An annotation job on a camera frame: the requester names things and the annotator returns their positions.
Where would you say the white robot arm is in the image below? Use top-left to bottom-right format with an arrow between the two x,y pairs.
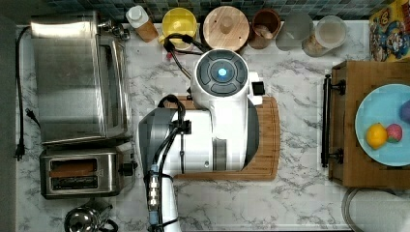
138,48 -> 259,232

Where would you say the silver toaster oven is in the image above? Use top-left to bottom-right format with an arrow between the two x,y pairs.
31,11 -> 131,145

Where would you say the silver two-slot toaster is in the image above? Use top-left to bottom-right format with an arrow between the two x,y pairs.
40,148 -> 137,199

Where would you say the bamboo cutting board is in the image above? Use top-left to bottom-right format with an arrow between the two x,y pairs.
176,97 -> 280,181

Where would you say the round wooden lid canister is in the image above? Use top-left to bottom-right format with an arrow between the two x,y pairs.
202,6 -> 249,51

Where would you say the yellow bowl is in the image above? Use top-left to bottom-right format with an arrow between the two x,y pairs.
158,8 -> 197,44

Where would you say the brown wooden utensil cup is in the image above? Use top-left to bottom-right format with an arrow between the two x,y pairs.
249,9 -> 280,49

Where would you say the white-capped spice bottle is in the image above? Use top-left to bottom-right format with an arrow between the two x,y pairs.
126,5 -> 159,43

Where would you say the frosted plastic cup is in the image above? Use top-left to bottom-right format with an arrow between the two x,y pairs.
276,12 -> 313,51

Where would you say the wooden serving tray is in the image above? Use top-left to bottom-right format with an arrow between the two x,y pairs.
322,61 -> 409,189

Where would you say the clear lidded snack container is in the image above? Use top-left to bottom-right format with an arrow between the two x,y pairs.
302,15 -> 347,57

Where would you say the chrome kettle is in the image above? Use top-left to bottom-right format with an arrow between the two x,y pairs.
64,198 -> 119,232

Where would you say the yellow lemon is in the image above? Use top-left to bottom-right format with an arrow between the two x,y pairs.
366,123 -> 388,150

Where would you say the grey round object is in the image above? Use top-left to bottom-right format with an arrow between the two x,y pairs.
341,188 -> 410,232

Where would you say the red strawberry toy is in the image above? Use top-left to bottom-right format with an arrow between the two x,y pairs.
386,124 -> 402,143

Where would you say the purple fruit toy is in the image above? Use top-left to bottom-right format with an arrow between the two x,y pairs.
399,101 -> 410,123

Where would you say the yellow cereal box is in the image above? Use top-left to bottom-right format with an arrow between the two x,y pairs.
369,0 -> 410,62

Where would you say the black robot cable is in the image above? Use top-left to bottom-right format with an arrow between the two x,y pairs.
162,33 -> 212,81

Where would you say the black power cord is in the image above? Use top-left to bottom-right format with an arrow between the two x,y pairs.
13,26 -> 42,161

